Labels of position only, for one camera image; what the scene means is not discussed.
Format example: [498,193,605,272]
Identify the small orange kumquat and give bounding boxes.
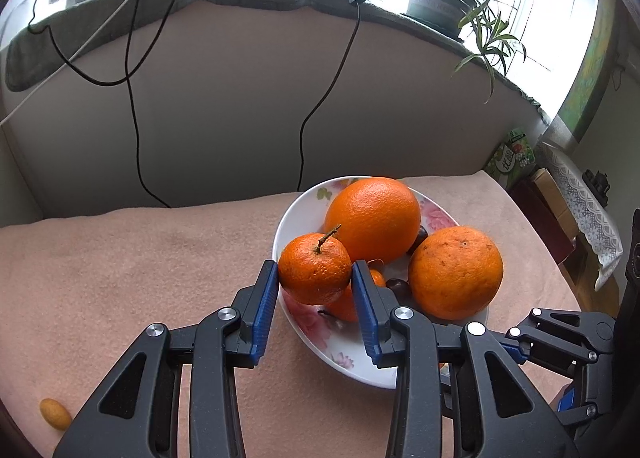
[40,398,73,431]

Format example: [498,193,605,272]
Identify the rough-skinned large orange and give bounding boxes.
[407,226,504,321]

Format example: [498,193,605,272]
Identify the stemless mandarin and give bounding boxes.
[322,268,387,323]

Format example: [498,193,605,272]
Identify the lace covered side table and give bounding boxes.
[537,140,625,291]

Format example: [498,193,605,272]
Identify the dark red cabinet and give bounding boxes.
[507,178,576,266]

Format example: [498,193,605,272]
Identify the green landscape painting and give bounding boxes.
[557,3,619,144]

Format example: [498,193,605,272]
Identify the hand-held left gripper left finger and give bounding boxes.
[52,260,280,458]

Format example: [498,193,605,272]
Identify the green snack packet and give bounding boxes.
[484,129,536,189]

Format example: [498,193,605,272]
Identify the cardboard box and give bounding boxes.
[531,168,576,234]

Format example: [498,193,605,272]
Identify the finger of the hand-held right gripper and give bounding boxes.
[492,308,617,366]
[552,363,613,431]

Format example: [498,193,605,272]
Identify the glossy large orange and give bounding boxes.
[324,177,422,265]

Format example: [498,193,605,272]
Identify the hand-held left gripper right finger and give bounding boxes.
[351,260,581,458]

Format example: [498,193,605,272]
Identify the long black cable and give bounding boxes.
[27,0,211,209]

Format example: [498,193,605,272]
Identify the green spider plant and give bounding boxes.
[370,0,528,106]

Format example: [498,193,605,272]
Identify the mandarin with stem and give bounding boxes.
[278,224,353,306]

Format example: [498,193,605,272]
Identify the small black object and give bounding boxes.
[582,169,611,206]

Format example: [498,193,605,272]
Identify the black adapter cable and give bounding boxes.
[297,0,362,193]

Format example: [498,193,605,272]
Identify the white cable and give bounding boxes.
[0,0,156,128]

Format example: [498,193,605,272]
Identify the white floral plate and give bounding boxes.
[272,176,491,390]

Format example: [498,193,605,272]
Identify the dark green plant pot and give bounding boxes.
[406,0,476,32]

